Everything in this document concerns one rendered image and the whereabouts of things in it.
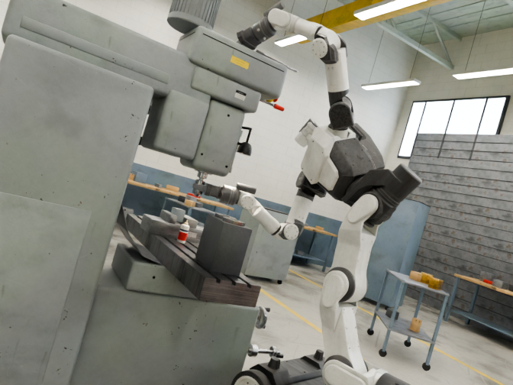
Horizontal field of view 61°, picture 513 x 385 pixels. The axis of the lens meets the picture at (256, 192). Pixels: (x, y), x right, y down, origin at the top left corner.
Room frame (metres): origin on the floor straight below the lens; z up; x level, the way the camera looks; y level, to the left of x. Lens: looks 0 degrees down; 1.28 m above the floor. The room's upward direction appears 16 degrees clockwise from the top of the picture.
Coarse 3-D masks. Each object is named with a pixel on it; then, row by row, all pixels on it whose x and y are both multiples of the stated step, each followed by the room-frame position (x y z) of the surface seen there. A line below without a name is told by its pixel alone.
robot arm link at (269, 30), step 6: (276, 6) 1.88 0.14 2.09; (282, 6) 1.88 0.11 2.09; (264, 12) 1.92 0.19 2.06; (264, 18) 1.89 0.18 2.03; (264, 24) 1.89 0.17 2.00; (270, 24) 1.89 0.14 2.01; (264, 30) 1.90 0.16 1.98; (270, 30) 1.90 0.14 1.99; (276, 30) 1.91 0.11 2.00; (282, 30) 1.93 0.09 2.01; (270, 36) 1.92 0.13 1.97
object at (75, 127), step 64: (0, 64) 1.40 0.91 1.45; (64, 64) 1.48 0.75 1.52; (0, 128) 1.42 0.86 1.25; (64, 128) 1.51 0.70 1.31; (128, 128) 1.61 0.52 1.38; (0, 192) 1.44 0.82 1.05; (64, 192) 1.53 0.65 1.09; (0, 256) 1.46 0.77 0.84; (64, 256) 1.56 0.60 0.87; (0, 320) 1.49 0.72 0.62; (64, 320) 1.59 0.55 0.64; (0, 384) 1.52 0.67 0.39; (64, 384) 1.62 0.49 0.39
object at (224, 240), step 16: (208, 224) 1.74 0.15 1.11; (224, 224) 1.59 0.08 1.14; (240, 224) 1.63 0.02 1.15; (208, 240) 1.69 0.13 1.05; (224, 240) 1.60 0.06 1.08; (240, 240) 1.62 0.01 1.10; (208, 256) 1.64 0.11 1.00; (224, 256) 1.60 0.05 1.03; (240, 256) 1.63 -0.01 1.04; (224, 272) 1.61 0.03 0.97
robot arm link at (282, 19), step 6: (270, 12) 1.85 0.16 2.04; (276, 12) 1.84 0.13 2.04; (282, 12) 1.82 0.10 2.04; (288, 12) 1.82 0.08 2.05; (270, 18) 1.85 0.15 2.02; (276, 18) 1.84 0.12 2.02; (282, 18) 1.82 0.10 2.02; (288, 18) 1.81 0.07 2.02; (294, 18) 1.82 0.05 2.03; (276, 24) 1.84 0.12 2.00; (282, 24) 1.83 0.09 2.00; (288, 24) 1.82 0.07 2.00; (294, 24) 1.82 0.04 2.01; (288, 30) 1.84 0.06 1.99; (294, 30) 1.83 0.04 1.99
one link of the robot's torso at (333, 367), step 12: (336, 360) 1.72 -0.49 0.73; (324, 372) 1.72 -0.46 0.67; (336, 372) 1.69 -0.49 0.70; (348, 372) 1.66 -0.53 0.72; (372, 372) 1.67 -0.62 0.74; (384, 372) 1.73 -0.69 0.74; (336, 384) 1.68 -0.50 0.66; (348, 384) 1.65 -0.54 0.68; (360, 384) 1.62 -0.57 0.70; (372, 384) 1.63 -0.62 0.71
